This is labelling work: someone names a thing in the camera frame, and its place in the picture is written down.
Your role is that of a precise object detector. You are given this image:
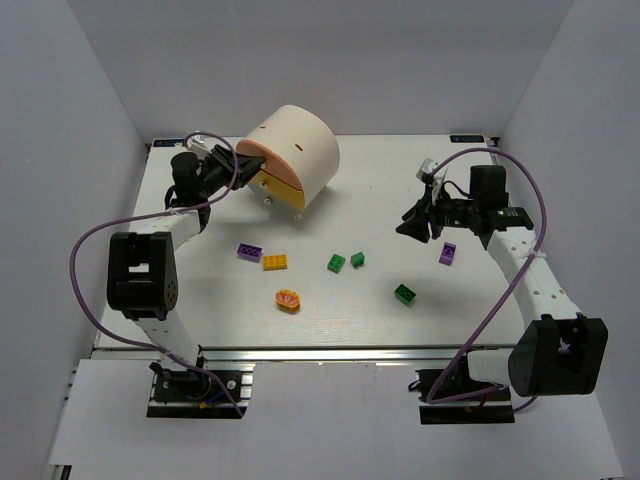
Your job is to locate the yellow drawer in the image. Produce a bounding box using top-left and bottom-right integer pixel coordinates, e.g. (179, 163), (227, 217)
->
(250, 170), (306, 211)

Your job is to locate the purple curved lego brick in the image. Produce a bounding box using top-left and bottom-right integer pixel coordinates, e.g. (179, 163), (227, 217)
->
(439, 242), (456, 266)

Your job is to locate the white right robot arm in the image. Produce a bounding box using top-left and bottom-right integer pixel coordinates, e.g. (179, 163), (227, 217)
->
(396, 161), (608, 403)

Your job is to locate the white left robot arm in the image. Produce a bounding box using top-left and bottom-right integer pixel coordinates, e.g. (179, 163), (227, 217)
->
(107, 145), (265, 367)

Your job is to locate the cream drawer cabinet shell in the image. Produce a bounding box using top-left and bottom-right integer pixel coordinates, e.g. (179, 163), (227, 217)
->
(241, 105), (340, 212)

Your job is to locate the left blue corner label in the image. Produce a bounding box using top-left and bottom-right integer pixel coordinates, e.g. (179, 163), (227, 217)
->
(151, 138), (184, 148)

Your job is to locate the blue corner label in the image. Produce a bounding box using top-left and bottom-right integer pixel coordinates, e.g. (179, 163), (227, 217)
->
(449, 134), (485, 144)
(151, 138), (184, 148)

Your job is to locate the small green lego brick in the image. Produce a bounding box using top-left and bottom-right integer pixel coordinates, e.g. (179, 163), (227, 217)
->
(350, 252), (365, 268)

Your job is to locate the green lego brick right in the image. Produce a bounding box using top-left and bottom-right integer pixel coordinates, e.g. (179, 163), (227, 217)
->
(394, 284), (416, 307)

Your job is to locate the right blue corner label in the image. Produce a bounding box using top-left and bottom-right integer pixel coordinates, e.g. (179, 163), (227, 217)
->
(449, 134), (485, 144)

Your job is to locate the green lego brick left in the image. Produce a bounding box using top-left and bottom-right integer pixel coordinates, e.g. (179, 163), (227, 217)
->
(327, 254), (346, 273)

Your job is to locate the yellow lego brick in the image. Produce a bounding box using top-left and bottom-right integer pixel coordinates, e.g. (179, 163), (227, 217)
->
(262, 254), (288, 271)

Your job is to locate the orange oval lego piece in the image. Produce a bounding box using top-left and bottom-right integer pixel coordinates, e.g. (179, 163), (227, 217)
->
(275, 290), (301, 313)

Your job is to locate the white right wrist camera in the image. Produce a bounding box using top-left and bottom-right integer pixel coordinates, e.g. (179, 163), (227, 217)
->
(416, 158), (448, 199)

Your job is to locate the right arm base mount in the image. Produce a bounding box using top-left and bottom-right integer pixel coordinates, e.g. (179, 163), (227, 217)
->
(407, 369), (515, 425)

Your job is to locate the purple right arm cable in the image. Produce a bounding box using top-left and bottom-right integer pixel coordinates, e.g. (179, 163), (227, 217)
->
(425, 148), (549, 415)

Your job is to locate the aluminium table front rail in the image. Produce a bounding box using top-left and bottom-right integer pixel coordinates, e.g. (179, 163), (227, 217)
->
(92, 342), (531, 366)

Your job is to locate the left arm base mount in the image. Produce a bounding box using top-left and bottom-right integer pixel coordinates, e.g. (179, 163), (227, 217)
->
(146, 355), (254, 420)

